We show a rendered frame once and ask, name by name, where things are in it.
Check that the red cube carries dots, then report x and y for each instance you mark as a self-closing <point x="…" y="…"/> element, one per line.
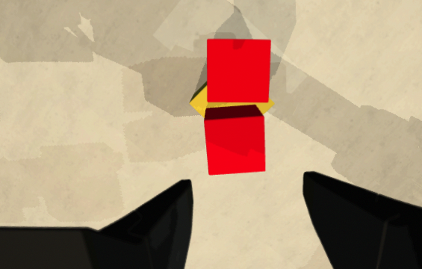
<point x="235" y="139"/>
<point x="238" y="70"/>

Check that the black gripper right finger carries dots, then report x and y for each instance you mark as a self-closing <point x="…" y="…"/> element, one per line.
<point x="361" y="229"/>

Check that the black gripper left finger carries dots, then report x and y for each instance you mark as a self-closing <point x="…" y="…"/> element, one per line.
<point x="156" y="235"/>

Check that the yellow cube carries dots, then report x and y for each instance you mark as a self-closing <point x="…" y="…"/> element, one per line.
<point x="199" y="102"/>

